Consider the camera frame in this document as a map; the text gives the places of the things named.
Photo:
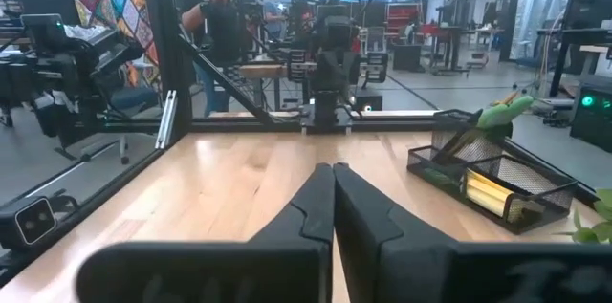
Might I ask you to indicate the computer tower green lights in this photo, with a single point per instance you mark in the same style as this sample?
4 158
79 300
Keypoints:
593 121

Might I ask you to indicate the yellow sticky note pad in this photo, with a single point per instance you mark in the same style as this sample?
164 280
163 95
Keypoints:
485 193

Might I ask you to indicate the black power box blue light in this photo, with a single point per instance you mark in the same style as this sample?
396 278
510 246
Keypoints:
370 100

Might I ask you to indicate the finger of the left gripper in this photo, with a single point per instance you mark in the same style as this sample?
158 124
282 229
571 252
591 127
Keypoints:
346 73
327 73

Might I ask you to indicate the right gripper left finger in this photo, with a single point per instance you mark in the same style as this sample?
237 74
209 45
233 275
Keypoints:
268 269

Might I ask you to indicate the silver aluminium bracket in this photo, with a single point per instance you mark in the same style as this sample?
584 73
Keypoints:
166 121

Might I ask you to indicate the black cube cabinet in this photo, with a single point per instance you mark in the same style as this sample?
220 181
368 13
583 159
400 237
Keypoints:
407 58

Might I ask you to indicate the black mesh desk organizer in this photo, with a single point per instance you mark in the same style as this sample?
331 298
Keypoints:
531 179

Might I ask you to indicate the black neighbouring robot arm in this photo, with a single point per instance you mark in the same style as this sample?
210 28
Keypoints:
72 69

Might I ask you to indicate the person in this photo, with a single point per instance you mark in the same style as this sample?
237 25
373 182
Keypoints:
220 30
275 11

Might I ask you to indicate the wooden background workbench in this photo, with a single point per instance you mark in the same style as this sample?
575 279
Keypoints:
260 71

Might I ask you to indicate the yellow pencil pink eraser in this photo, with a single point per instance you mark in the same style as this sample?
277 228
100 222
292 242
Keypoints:
507 99

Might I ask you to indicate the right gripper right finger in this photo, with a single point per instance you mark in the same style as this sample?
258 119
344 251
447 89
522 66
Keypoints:
406 265

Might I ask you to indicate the black table-level camera box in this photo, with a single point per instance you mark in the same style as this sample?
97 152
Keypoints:
33 222

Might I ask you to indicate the green plant white pot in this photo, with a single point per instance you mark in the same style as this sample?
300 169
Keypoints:
597 231

